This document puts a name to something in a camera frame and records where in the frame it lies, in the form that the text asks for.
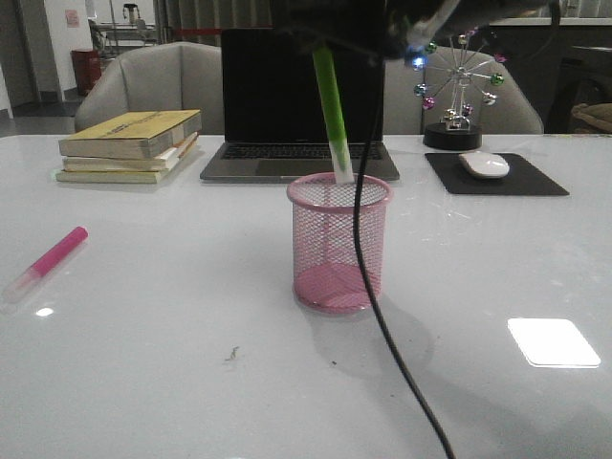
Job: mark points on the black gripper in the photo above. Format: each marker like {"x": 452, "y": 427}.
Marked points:
{"x": 386, "y": 29}

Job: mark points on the green highlighter pen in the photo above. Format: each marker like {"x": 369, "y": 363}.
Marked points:
{"x": 332, "y": 113}

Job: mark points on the pink highlighter pen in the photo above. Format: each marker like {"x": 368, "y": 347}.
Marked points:
{"x": 26, "y": 281}

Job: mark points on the pink mesh pen holder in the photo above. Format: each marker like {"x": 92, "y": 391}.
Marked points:
{"x": 327, "y": 275}

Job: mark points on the right grey armchair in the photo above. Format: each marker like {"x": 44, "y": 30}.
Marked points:
{"x": 414, "y": 99}

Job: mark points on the grey armchair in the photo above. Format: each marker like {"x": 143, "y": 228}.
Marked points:
{"x": 414, "y": 99}
{"x": 175, "y": 76}

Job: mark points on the ferris wheel desk ornament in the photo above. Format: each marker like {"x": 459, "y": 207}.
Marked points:
{"x": 454, "y": 131}

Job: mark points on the white computer mouse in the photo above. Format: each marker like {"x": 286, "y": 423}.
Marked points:
{"x": 484, "y": 165}

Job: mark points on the grey laptop computer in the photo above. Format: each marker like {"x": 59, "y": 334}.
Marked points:
{"x": 274, "y": 125}

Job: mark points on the dark chair at right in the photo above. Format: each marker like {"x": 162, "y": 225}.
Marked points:
{"x": 584, "y": 77}

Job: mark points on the black mouse pad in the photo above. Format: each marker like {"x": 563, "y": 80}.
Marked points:
{"x": 523, "y": 179}

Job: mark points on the left grey armchair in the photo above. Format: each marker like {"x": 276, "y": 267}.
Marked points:
{"x": 175, "y": 76}

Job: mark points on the top yellow book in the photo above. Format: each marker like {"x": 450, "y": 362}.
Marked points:
{"x": 133, "y": 135}

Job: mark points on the red trash bin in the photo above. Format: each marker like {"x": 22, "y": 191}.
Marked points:
{"x": 86, "y": 64}

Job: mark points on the bottom pale green book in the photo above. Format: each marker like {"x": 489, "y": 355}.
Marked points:
{"x": 110, "y": 177}

